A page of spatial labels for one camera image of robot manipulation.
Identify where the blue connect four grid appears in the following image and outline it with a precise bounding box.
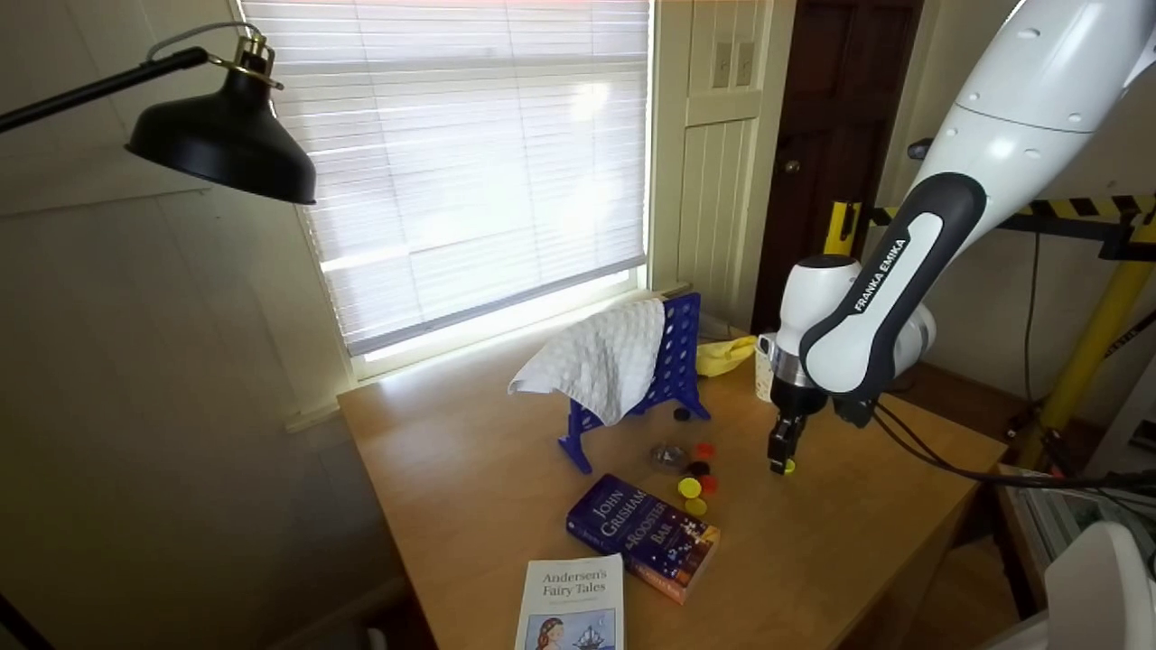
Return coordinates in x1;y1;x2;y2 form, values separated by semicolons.
557;290;716;477

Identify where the yellow slanted post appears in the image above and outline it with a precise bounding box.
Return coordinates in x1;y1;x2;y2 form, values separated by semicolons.
1042;255;1156;444

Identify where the white fairy tales book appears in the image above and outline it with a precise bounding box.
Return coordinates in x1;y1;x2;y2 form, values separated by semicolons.
515;551;630;650

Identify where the dark brown door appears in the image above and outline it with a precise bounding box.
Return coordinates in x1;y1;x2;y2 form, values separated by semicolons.
751;0;924;339

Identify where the yellow upright post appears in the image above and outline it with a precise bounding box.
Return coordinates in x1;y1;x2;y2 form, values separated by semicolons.
819;197;864;258

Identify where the grey device with lights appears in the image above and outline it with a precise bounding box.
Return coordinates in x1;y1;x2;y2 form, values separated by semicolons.
995;479;1156;569

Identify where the white panelled door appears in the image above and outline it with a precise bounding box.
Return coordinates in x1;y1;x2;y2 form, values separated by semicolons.
653;0;799;337

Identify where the wide white window blind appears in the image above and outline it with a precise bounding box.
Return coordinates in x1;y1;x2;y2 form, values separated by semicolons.
238;0;653;362

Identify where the thin black hanging cable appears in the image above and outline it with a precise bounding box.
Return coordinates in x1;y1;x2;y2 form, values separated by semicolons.
1018;226;1046;406

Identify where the black yellow striped barrier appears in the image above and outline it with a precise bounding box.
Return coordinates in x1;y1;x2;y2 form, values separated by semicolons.
864;187;1156;262

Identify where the yellow banana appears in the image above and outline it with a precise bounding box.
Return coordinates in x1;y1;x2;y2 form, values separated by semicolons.
695;332;764;384

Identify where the blue hardcover book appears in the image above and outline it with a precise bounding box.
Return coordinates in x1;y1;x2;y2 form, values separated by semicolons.
565;468;724;606

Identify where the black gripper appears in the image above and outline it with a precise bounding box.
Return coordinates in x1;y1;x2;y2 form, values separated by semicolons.
766;378;836;477

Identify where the black desk lamp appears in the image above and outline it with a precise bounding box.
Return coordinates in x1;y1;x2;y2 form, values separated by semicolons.
0;18;317;208

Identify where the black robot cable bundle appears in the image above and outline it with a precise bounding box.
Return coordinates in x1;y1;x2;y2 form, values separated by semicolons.
870;399;1156;493

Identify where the white patterned cloth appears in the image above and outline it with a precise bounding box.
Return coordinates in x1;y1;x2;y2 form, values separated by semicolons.
506;296;668;431

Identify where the white window sill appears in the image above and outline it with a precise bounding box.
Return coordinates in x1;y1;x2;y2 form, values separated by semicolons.
345;262;653;384

